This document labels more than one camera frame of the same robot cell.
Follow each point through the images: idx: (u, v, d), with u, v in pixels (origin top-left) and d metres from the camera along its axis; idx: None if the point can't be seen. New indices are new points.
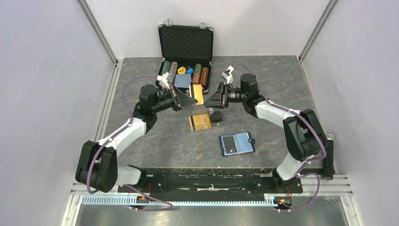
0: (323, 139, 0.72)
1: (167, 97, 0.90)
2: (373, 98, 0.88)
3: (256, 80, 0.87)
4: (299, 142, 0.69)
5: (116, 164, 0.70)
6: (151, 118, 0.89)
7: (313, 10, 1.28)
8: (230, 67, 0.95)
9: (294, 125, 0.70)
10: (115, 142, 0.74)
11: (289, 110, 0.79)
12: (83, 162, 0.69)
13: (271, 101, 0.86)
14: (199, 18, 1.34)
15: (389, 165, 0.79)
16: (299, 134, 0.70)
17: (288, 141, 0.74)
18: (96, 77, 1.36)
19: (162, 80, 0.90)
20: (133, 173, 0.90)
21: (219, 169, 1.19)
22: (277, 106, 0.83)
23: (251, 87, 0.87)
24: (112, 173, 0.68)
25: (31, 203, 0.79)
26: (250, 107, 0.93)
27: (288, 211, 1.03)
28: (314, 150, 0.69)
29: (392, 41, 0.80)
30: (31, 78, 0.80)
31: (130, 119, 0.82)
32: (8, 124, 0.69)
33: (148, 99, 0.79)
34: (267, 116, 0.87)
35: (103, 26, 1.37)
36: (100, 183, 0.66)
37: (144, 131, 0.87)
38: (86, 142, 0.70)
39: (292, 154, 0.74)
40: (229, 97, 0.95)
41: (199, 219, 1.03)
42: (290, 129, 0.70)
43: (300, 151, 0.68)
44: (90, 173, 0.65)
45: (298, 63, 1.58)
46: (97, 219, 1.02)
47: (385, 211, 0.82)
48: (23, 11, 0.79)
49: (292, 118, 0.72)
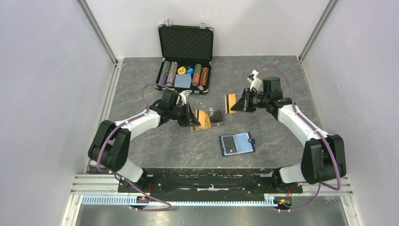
0: (342, 170, 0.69)
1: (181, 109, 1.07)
2: (373, 98, 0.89)
3: (277, 79, 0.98)
4: (316, 167, 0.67)
5: (128, 146, 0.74)
6: (165, 114, 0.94)
7: (314, 10, 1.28)
8: (254, 71, 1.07)
9: (317, 149, 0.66)
10: (131, 126, 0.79)
11: (316, 130, 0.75)
12: (98, 140, 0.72)
13: (298, 111, 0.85)
14: (200, 18, 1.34)
15: (389, 164, 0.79)
16: (319, 160, 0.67)
17: (304, 161, 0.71)
18: (96, 77, 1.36)
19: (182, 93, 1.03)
20: (135, 171, 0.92)
21: (219, 169, 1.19)
22: (303, 119, 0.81)
23: (273, 86, 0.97)
24: (123, 154, 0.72)
25: (32, 203, 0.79)
26: (273, 107, 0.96)
27: (288, 211, 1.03)
28: (328, 178, 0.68)
29: (392, 41, 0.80)
30: (31, 79, 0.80)
31: (147, 110, 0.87)
32: (8, 124, 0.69)
33: (171, 95, 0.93)
34: (289, 123, 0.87)
35: (103, 26, 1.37)
36: (110, 163, 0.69)
37: (157, 124, 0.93)
38: (104, 121, 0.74)
39: (304, 173, 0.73)
40: (252, 101, 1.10)
41: (199, 219, 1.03)
42: (311, 153, 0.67)
43: (315, 176, 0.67)
44: (103, 151, 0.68)
45: (298, 63, 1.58)
46: (97, 218, 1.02)
47: (385, 210, 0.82)
48: (23, 11, 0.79)
49: (316, 142, 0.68)
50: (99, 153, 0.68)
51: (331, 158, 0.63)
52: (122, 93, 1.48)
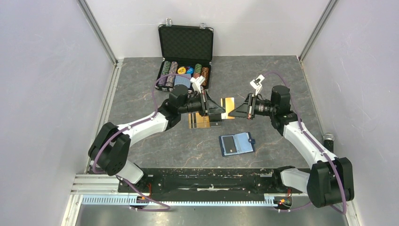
0: (349, 194, 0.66)
1: (196, 101, 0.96)
2: (373, 97, 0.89)
3: (289, 92, 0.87)
4: (323, 191, 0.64)
5: (126, 153, 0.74)
6: (174, 118, 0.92)
7: (314, 10, 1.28)
8: (261, 76, 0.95)
9: (324, 173, 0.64)
10: (133, 131, 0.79)
11: (323, 152, 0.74)
12: (98, 141, 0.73)
13: (305, 129, 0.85)
14: (200, 18, 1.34)
15: (389, 165, 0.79)
16: (326, 183, 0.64)
17: (311, 184, 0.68)
18: (96, 77, 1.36)
19: (194, 82, 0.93)
20: (135, 173, 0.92)
21: (219, 169, 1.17)
22: (312, 140, 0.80)
23: (283, 100, 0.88)
24: (120, 160, 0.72)
25: (31, 203, 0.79)
26: (278, 122, 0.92)
27: (287, 211, 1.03)
28: (334, 201, 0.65)
29: (392, 41, 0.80)
30: (31, 79, 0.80)
31: (154, 113, 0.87)
32: (8, 124, 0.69)
33: (178, 98, 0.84)
34: (295, 141, 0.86)
35: (103, 26, 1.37)
36: (107, 165, 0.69)
37: (164, 128, 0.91)
38: (107, 124, 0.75)
39: (310, 194, 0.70)
40: (258, 108, 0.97)
41: (199, 219, 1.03)
42: (318, 176, 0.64)
43: (321, 201, 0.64)
44: (100, 153, 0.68)
45: (298, 63, 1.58)
46: (97, 218, 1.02)
47: (386, 211, 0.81)
48: (24, 12, 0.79)
49: (323, 165, 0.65)
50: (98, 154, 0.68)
51: (339, 182, 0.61)
52: (122, 94, 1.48)
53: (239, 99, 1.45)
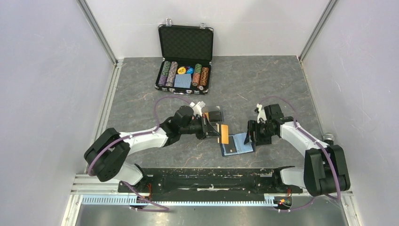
0: (345, 182, 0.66)
1: (197, 123, 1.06)
2: (373, 98, 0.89)
3: (278, 104, 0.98)
4: (317, 177, 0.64)
5: (123, 161, 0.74)
6: (173, 136, 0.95)
7: (314, 10, 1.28)
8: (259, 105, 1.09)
9: (316, 158, 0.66)
10: (133, 141, 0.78)
11: (315, 140, 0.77)
12: (97, 145, 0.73)
13: (299, 125, 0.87)
14: (200, 18, 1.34)
15: (389, 165, 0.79)
16: (320, 170, 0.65)
17: (305, 173, 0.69)
18: (96, 76, 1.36)
19: (195, 106, 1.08)
20: (134, 174, 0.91)
21: (219, 169, 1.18)
22: (304, 132, 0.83)
23: (275, 110, 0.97)
24: (115, 167, 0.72)
25: (31, 203, 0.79)
26: (275, 124, 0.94)
27: (288, 211, 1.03)
28: (330, 190, 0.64)
29: (392, 41, 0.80)
30: (31, 79, 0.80)
31: (156, 127, 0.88)
32: (8, 123, 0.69)
33: (182, 118, 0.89)
34: (290, 137, 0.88)
35: (103, 26, 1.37)
36: (100, 171, 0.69)
37: (162, 144, 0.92)
38: (109, 129, 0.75)
39: (306, 186, 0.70)
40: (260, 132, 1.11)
41: (199, 219, 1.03)
42: (311, 162, 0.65)
43: (316, 187, 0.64)
44: (98, 158, 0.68)
45: (298, 63, 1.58)
46: (97, 218, 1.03)
47: (385, 211, 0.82)
48: (24, 12, 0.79)
49: (316, 151, 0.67)
50: (95, 158, 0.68)
51: (332, 168, 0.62)
52: (122, 94, 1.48)
53: (239, 99, 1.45)
